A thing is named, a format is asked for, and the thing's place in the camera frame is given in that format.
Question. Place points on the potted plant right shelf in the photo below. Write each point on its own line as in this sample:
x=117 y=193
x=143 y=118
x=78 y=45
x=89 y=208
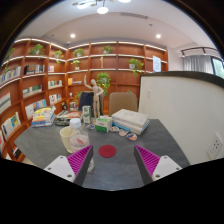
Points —
x=136 y=66

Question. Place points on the wooden artist mannequin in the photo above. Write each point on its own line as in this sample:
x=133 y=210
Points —
x=97 y=91

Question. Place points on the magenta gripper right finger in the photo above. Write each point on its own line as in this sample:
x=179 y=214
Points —
x=153 y=167

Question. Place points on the beige chair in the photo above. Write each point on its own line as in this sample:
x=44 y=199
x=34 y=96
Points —
x=122 y=100

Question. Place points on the grey curtain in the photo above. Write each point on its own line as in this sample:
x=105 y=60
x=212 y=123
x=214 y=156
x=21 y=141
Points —
x=198 y=63

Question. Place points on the ceiling lamp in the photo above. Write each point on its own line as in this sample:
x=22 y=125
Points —
x=100 y=6

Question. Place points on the green white carton box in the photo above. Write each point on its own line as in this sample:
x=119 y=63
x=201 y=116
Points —
x=87 y=114

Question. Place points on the wooden bookshelf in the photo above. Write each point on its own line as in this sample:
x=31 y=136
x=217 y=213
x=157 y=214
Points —
x=37 y=73

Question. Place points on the white wall socket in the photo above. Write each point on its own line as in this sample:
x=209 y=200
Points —
x=215 y=147

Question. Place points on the cream plastic cup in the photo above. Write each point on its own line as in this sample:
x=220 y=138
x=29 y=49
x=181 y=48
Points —
x=65 y=137

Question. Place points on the stack of dark magazines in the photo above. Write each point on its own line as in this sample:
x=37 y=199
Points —
x=64 y=117

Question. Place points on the small colourful round dishes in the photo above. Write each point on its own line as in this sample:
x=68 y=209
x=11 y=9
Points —
x=124 y=133

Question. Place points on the white partition wall panel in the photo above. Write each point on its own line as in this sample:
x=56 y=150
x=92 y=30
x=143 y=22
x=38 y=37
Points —
x=190 y=105

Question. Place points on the potted green plant centre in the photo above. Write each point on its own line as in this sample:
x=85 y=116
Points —
x=103 y=81

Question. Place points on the green white tissue box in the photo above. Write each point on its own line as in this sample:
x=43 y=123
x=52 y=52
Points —
x=104 y=124

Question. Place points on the dark blue chair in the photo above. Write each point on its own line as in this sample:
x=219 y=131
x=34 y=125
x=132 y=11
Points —
x=86 y=99

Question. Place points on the stack of colourful books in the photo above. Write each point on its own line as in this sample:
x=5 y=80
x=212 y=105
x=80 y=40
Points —
x=43 y=117

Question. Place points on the red round coaster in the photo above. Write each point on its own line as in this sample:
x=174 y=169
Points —
x=107 y=151

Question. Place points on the white sign on shelf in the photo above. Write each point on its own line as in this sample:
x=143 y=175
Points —
x=156 y=64

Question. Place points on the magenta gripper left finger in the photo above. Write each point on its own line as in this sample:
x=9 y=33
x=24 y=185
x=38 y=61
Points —
x=74 y=167

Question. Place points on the clear plastic water bottle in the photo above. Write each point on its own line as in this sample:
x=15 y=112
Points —
x=78 y=138

